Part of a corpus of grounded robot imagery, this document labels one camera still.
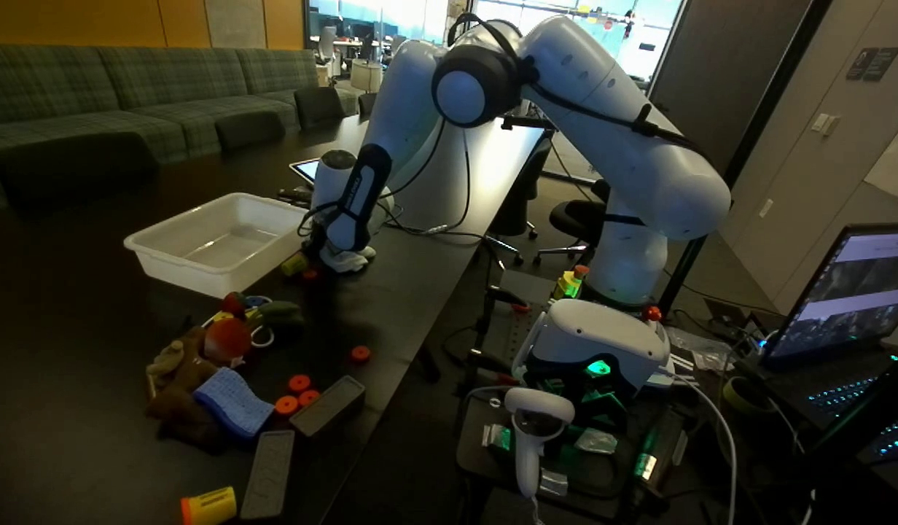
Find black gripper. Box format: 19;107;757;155
299;260;346;328

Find red plush radish green leaves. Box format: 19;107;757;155
197;290;308;369

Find blue sponge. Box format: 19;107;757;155
190;365;276;442

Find brown plush toy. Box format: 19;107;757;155
143;324;239;458

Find white plastic bin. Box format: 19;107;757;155
120;190;312;303

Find dark grey foam block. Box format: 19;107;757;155
286;373;371;439
235;426;299;525

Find small yellow green object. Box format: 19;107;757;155
554;264;588;299

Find yellow toy block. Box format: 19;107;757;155
177;483;241;525

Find white VR controller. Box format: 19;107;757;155
500;384;581;509

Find black office chair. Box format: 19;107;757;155
541;196;618;268

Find green plaid couch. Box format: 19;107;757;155
0;42;346;212

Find bright glass window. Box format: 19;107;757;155
304;0;688;88

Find open laptop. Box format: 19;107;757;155
754;222;898;473

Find white toy string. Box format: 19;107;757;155
244;321;280;353

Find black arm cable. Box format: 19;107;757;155
375;70;669;241

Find white wall outlet plate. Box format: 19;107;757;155
808;107;841;139

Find dark wall sign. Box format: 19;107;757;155
841;42;898;83

